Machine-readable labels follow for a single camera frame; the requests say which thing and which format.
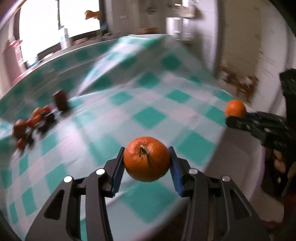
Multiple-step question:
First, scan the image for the dark red apple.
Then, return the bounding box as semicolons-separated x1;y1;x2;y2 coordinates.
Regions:
13;119;27;139

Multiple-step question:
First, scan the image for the green checkered tablecloth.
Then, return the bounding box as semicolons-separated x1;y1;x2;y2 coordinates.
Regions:
0;34;234;241

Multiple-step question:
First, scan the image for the red cherry tomato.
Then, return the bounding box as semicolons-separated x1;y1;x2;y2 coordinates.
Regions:
16;138;26;151

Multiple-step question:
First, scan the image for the right human hand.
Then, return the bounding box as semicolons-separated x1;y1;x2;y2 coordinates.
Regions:
273;150;286;173

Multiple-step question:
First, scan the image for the small red tomato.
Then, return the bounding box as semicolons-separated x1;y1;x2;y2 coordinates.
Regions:
43;105;52;113

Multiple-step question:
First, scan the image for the orange mandarin with stem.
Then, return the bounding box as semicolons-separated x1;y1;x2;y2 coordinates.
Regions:
123;137;171;182

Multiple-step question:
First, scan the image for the white plastic bottle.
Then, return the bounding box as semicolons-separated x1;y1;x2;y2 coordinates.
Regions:
59;26;71;50

